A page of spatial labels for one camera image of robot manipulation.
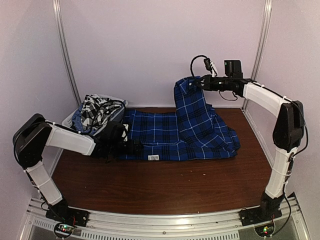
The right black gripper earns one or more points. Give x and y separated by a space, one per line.
208 83

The left aluminium frame post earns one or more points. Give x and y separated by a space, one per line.
65 52

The black white checked shirt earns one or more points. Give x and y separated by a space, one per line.
105 106

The right aluminium frame post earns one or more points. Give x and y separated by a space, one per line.
264 30

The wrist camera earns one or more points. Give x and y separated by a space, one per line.
210 66
125 132

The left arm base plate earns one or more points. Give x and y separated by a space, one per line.
68 215

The front aluminium rail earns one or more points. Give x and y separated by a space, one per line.
223 225

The blue plaid long sleeve shirt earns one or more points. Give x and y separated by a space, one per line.
194 131

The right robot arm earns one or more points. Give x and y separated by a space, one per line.
287 134

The blue patterned shirt in basket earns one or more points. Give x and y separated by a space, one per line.
82 120

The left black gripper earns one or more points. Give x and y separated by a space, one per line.
137 150

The grey plastic laundry basket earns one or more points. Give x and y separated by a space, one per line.
117 117

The circuit board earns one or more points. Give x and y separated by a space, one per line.
264 230
63 230

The left circuit board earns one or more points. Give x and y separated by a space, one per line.
63 230

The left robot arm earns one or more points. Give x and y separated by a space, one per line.
37 133

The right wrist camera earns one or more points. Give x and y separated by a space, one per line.
210 66

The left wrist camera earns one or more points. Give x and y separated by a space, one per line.
125 132

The aluminium frame post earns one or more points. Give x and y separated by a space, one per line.
264 30
65 52

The right circuit board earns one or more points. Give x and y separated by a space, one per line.
264 230

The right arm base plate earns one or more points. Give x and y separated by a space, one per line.
252 216

